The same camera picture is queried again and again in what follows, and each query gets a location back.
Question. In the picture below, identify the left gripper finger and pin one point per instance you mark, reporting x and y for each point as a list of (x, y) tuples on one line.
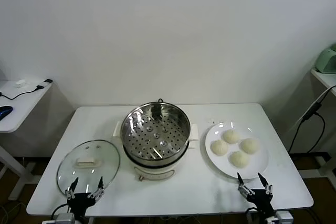
[(97, 191), (71, 192)]

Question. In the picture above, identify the white steamed baozi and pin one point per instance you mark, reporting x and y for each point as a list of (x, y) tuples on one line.
[(231, 136), (250, 145), (220, 147), (239, 159)]

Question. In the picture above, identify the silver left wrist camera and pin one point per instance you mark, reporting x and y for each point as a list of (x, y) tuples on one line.
[(63, 218)]

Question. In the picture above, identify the white side desk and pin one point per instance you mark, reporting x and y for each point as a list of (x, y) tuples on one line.
[(21, 108)]

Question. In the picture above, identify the white desk with legs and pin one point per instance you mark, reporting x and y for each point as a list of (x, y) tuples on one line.
[(326, 79)]

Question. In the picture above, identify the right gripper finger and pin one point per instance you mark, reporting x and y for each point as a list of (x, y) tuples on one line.
[(244, 189), (268, 188)]

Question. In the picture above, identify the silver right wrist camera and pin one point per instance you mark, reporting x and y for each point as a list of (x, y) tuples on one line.
[(282, 217)]

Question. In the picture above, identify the pale green appliance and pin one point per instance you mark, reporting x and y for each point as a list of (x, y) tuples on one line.
[(328, 61)]

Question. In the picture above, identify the white round plate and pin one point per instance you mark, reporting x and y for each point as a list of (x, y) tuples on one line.
[(252, 171)]

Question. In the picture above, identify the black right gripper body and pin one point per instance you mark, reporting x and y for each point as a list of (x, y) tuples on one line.
[(261, 200)]

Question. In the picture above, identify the stainless steel steamer basket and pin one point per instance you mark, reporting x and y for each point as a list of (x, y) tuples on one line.
[(181, 121)]

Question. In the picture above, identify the round glass pot lid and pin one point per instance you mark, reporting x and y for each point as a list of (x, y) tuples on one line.
[(105, 155)]

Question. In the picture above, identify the black silver usb adapter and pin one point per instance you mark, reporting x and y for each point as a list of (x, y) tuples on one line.
[(44, 83)]

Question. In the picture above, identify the small white plastic object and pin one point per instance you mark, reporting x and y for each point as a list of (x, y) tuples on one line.
[(21, 83)]

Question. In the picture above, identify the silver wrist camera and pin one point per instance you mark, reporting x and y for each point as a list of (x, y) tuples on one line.
[(282, 217), (63, 218)]

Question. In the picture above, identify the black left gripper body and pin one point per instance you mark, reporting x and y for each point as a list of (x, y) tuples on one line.
[(78, 201)]

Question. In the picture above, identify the blue computer mouse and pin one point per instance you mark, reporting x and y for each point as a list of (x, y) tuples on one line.
[(4, 111)]

